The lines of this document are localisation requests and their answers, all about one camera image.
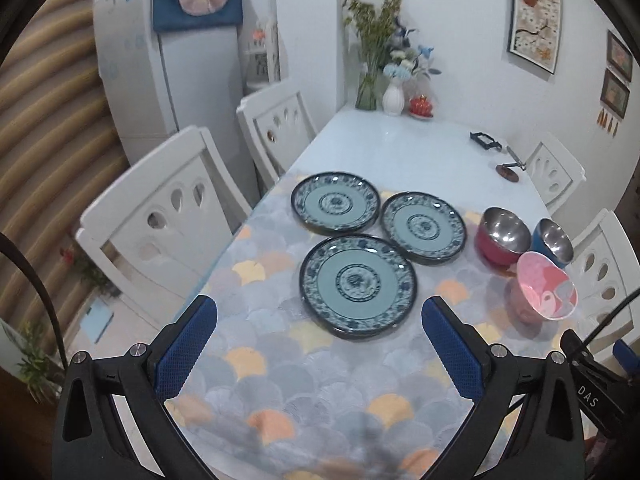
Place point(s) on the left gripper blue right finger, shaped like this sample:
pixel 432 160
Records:
pixel 459 348

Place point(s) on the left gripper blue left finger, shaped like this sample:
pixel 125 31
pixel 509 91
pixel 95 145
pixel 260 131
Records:
pixel 179 344

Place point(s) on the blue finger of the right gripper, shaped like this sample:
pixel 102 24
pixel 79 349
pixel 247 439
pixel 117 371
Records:
pixel 628 359

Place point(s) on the pink cartoon bowl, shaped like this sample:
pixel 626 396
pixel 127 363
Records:
pixel 540 291

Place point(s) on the red steel bowl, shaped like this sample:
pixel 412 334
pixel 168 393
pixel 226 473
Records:
pixel 502 237

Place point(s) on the blue patterned plate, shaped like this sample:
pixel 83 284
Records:
pixel 357 285

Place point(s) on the blue steel bowl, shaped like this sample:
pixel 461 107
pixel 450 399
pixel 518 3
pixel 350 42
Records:
pixel 550 240

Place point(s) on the near right white chair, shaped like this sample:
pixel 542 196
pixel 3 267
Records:
pixel 605 271

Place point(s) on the white chair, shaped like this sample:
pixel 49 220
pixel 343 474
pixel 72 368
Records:
pixel 605 271
pixel 555 172
pixel 277 128
pixel 157 230

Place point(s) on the fan pattern table mat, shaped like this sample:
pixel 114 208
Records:
pixel 275 395

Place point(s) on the near left white chair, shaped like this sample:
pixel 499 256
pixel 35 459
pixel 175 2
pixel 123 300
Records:
pixel 157 230

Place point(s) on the potted green plant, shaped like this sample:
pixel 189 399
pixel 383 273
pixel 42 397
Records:
pixel 43 378

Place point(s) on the far right white chair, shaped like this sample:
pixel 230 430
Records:
pixel 555 172

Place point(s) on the black phone holder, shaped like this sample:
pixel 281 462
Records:
pixel 485 141

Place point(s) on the red lidded teacup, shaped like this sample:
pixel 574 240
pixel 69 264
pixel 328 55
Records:
pixel 420 108

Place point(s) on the far left white chair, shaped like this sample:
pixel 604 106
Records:
pixel 277 128

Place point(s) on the lower small framed picture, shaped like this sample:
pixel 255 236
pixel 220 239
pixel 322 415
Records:
pixel 615 94

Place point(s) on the small framed picture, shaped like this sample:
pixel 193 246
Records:
pixel 619 57
pixel 615 94

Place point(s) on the white refrigerator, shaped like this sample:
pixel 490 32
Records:
pixel 158 84

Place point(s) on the white vase blue flowers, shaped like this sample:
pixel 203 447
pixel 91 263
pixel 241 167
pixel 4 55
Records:
pixel 403 63

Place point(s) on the upper small framed picture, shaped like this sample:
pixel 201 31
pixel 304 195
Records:
pixel 619 57

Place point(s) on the glass vase green plants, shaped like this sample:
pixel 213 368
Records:
pixel 373 27

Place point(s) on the large leaf wall picture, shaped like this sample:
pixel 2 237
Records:
pixel 536 31

